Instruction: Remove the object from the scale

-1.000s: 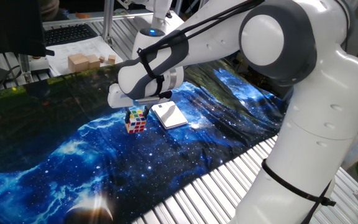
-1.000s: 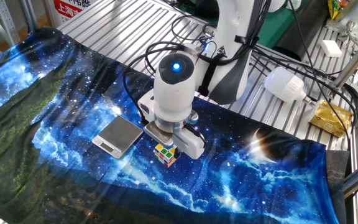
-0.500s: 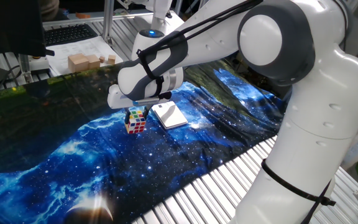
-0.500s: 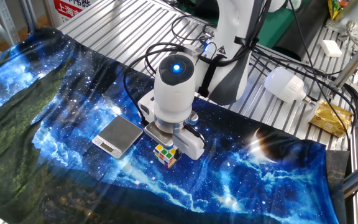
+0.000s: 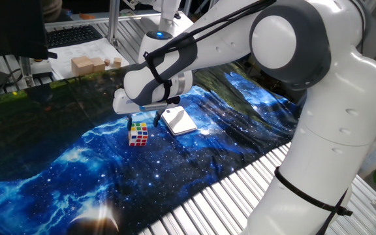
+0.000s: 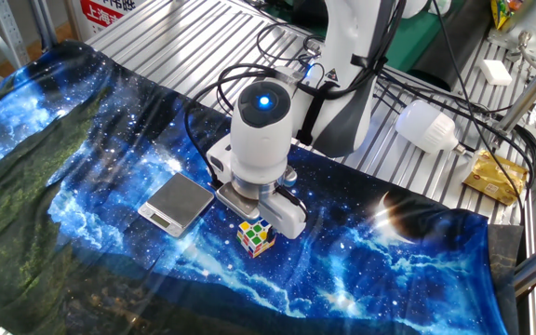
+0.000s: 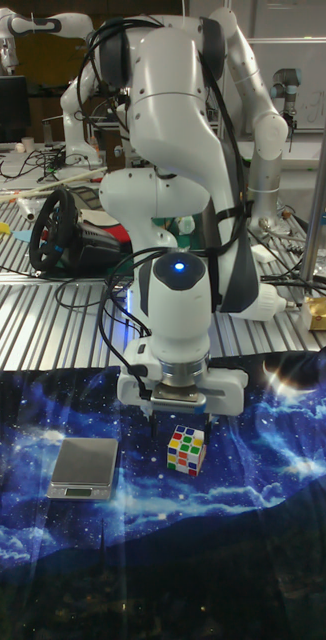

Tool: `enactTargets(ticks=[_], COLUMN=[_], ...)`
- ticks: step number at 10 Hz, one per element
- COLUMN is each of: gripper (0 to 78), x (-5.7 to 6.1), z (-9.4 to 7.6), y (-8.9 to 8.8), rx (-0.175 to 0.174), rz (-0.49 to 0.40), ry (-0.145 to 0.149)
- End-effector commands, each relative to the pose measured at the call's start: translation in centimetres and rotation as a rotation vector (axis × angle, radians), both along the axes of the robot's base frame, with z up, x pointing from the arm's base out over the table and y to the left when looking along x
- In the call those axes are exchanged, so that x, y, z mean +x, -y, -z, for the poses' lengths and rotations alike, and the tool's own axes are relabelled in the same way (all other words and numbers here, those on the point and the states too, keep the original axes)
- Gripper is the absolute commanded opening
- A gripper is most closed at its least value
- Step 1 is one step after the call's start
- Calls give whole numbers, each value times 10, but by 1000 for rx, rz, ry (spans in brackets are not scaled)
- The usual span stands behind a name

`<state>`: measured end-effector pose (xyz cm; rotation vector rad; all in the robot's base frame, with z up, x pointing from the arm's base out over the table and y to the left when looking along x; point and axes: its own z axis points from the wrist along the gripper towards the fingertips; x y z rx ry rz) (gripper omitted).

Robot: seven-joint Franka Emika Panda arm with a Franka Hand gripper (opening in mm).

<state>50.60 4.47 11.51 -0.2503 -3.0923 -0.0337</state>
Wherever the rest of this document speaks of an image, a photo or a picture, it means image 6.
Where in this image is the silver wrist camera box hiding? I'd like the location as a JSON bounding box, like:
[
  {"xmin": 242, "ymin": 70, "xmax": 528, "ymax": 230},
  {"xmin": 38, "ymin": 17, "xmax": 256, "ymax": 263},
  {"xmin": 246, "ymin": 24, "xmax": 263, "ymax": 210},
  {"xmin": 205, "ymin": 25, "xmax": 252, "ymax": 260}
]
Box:
[{"xmin": 215, "ymin": 181, "xmax": 262, "ymax": 221}]

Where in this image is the green mat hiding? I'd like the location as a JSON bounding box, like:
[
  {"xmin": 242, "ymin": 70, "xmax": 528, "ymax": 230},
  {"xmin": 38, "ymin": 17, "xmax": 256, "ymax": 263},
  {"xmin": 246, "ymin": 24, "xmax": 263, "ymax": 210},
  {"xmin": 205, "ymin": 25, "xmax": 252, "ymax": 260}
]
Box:
[{"xmin": 383, "ymin": 0, "xmax": 464, "ymax": 74}]

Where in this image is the gold foil snack packet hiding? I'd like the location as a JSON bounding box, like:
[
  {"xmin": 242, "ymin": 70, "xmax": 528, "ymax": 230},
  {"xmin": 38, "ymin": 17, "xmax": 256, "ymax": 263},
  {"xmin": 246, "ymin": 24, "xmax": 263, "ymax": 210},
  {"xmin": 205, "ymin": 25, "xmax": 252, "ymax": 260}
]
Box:
[{"xmin": 462, "ymin": 148, "xmax": 529, "ymax": 207}]

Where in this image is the aluminium frame post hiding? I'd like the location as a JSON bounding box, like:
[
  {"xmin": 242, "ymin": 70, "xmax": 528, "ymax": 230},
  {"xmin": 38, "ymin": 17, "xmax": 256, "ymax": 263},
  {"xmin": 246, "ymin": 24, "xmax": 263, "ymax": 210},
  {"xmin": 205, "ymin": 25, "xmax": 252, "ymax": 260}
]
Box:
[{"xmin": 495, "ymin": 41, "xmax": 536, "ymax": 136}]

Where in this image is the small white rectangular block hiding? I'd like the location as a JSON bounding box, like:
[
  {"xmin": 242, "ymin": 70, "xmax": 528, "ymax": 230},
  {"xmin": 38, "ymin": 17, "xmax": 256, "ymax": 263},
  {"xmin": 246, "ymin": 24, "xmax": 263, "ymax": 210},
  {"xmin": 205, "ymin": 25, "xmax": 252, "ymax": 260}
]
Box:
[{"xmin": 478, "ymin": 59, "xmax": 514, "ymax": 87}]

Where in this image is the blue galaxy print cloth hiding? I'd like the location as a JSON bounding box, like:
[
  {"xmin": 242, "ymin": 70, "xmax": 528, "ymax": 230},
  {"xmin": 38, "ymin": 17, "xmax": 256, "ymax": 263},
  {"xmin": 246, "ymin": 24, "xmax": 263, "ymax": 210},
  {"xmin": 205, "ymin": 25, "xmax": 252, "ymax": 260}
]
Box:
[{"xmin": 0, "ymin": 39, "xmax": 525, "ymax": 335}]

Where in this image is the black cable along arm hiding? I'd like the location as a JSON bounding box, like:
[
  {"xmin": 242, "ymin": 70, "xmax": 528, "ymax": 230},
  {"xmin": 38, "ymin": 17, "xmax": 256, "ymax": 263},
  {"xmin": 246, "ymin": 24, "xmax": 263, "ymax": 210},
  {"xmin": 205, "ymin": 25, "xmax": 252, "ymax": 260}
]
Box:
[{"xmin": 182, "ymin": 0, "xmax": 536, "ymax": 224}]

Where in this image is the silver digital pocket scale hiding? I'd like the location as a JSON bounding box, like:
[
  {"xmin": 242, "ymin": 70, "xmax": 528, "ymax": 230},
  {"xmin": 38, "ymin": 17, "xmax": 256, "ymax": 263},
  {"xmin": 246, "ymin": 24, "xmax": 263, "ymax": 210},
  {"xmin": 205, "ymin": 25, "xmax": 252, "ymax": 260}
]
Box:
[{"xmin": 137, "ymin": 172, "xmax": 215, "ymax": 238}]

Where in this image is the white LED bulb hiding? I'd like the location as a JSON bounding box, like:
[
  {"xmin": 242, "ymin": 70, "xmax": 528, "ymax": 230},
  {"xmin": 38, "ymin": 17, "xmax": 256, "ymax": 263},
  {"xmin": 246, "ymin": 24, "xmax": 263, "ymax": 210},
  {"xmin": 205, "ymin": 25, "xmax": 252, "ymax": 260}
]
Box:
[{"xmin": 395, "ymin": 99, "xmax": 467, "ymax": 155}]

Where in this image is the black rolled mat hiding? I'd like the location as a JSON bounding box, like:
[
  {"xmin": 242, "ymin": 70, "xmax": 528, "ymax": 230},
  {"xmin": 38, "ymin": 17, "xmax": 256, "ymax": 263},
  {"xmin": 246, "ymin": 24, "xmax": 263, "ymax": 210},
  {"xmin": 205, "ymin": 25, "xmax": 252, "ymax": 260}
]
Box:
[{"xmin": 407, "ymin": 0, "xmax": 492, "ymax": 92}]

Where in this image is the red and white sign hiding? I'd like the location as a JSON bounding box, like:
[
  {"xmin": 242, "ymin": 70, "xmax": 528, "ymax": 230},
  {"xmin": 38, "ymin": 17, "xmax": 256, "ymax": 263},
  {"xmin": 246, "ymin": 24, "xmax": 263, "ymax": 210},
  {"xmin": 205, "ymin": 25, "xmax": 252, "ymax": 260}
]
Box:
[{"xmin": 79, "ymin": 0, "xmax": 143, "ymax": 41}]

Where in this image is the colourful snack bag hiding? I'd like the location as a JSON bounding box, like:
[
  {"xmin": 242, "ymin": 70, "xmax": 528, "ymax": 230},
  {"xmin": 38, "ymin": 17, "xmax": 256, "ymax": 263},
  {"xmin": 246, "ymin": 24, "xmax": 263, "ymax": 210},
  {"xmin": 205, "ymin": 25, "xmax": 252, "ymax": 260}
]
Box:
[{"xmin": 489, "ymin": 0, "xmax": 525, "ymax": 32}]

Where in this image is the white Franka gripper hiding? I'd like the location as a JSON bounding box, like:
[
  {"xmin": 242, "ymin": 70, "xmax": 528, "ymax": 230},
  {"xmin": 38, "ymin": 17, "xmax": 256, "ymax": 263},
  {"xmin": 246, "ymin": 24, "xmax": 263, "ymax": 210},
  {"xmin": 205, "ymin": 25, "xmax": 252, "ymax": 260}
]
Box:
[{"xmin": 206, "ymin": 134, "xmax": 307, "ymax": 241}]

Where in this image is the multicolour Rubik's cube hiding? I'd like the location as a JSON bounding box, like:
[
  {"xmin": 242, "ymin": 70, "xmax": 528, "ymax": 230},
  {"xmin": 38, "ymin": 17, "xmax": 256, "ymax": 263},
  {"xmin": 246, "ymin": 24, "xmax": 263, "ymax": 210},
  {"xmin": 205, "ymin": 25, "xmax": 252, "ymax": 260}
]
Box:
[{"xmin": 236, "ymin": 218, "xmax": 276, "ymax": 259}]

